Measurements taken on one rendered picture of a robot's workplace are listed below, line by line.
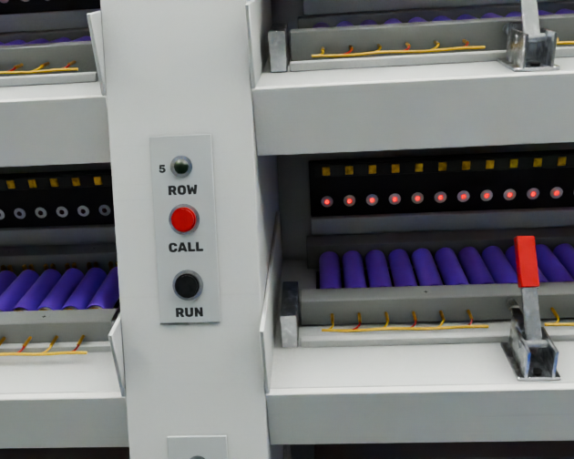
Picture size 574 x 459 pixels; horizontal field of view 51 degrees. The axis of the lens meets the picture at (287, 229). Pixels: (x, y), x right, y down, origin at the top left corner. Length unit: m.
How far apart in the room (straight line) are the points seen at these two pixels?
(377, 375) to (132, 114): 0.24
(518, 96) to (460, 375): 0.19
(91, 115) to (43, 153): 0.05
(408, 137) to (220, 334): 0.18
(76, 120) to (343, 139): 0.18
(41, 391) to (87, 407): 0.04
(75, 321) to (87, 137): 0.14
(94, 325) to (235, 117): 0.19
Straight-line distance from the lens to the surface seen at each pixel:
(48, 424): 0.47
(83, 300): 0.52
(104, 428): 0.45
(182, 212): 0.39
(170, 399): 0.42
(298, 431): 0.43
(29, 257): 0.60
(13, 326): 0.50
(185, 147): 0.39
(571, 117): 0.42
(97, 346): 0.47
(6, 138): 0.44
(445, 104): 0.40
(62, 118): 0.42
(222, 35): 0.40
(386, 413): 0.42
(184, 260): 0.39
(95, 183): 0.57
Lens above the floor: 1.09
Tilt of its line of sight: 5 degrees down
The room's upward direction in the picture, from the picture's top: 2 degrees counter-clockwise
